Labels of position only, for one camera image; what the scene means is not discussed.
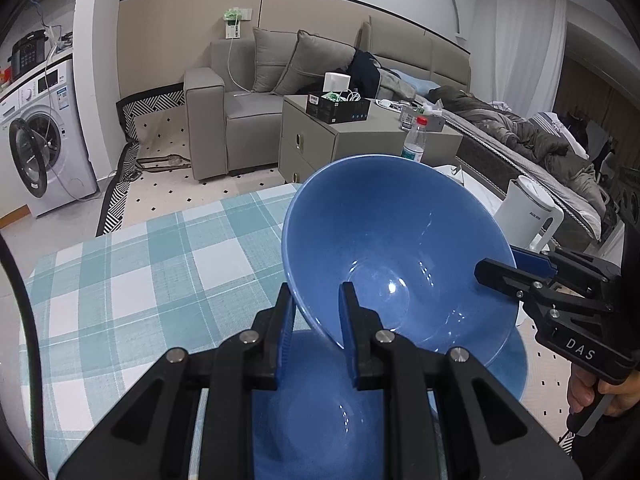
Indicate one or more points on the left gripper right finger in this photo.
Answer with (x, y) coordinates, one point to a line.
(445, 415)

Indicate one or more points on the patterned floor mat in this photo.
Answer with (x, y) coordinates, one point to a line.
(145, 159)

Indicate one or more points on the teal checkered tablecloth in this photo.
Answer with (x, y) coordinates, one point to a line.
(106, 309)

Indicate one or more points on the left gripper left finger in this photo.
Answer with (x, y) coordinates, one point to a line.
(189, 404)

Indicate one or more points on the grey cabinet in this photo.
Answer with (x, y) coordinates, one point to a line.
(307, 145)

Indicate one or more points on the large dark blue bowl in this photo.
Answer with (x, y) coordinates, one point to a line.
(316, 425)

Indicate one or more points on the grey sofa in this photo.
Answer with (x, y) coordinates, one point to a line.
(288, 63)

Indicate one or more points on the black organizer box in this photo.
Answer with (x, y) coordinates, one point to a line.
(336, 112)

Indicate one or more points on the plastic water bottle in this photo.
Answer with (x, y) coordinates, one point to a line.
(415, 142)

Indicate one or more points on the grey blanket on bed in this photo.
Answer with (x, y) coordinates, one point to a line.
(549, 151)

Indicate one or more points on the white electric kettle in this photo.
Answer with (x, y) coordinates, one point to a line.
(528, 216)

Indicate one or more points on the person's right hand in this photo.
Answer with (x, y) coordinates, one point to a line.
(583, 386)

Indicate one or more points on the white washing machine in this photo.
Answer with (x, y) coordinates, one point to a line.
(47, 149)

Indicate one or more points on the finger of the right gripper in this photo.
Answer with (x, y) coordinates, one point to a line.
(533, 263)
(509, 281)

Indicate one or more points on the black pressure cooker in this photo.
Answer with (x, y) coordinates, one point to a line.
(27, 53)

